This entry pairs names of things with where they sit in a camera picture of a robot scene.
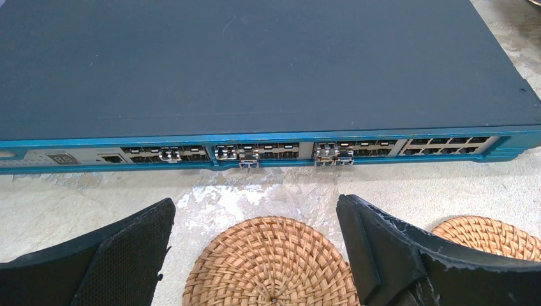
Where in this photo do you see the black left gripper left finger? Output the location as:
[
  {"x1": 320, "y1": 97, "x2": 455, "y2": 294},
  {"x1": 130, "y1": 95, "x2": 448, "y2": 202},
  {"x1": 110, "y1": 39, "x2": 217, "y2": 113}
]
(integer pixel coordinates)
[{"x1": 1, "y1": 198, "x2": 175, "y2": 305}]

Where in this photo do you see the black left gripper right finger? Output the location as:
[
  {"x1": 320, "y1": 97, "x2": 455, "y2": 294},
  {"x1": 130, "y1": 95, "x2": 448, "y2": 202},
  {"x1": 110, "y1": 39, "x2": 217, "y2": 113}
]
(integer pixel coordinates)
[{"x1": 336, "y1": 194, "x2": 540, "y2": 305}]

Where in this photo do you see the woven rattan coaster right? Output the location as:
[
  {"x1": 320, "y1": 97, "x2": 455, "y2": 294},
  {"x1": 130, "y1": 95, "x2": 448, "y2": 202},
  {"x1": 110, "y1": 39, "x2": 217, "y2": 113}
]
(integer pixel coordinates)
[{"x1": 432, "y1": 215, "x2": 540, "y2": 262}]

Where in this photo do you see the woven rattan coaster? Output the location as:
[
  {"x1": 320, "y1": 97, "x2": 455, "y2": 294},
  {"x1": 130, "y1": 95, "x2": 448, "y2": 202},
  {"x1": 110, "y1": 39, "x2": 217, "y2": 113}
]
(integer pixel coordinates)
[
  {"x1": 182, "y1": 216, "x2": 360, "y2": 305},
  {"x1": 432, "y1": 215, "x2": 540, "y2": 262}
]

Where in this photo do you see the woven rattan coaster left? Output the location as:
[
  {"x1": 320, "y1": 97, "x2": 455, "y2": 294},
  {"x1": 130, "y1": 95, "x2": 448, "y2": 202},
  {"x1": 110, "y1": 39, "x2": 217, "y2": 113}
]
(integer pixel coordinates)
[{"x1": 182, "y1": 216, "x2": 360, "y2": 305}]

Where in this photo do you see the blue network switch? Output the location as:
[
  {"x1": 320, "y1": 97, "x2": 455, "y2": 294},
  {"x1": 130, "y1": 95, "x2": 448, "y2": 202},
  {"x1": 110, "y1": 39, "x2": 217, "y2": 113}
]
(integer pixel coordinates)
[{"x1": 1, "y1": 1, "x2": 540, "y2": 174}]

